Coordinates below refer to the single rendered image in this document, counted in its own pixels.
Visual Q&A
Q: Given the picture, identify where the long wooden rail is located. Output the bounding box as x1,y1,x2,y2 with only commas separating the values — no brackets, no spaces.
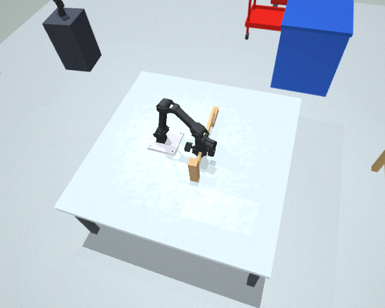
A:
197,107,215,166

